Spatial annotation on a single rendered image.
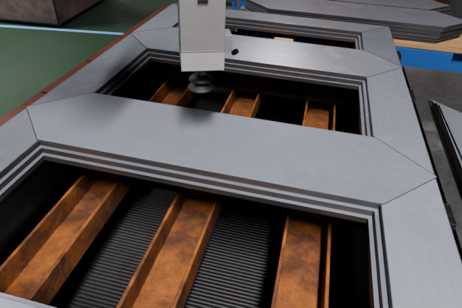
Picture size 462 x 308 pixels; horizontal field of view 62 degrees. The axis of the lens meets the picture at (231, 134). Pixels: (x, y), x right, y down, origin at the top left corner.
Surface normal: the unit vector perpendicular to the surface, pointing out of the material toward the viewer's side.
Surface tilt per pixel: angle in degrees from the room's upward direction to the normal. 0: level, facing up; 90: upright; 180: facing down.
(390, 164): 0
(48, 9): 92
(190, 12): 90
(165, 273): 0
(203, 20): 90
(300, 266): 0
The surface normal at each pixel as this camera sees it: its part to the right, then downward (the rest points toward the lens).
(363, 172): 0.04, -0.83
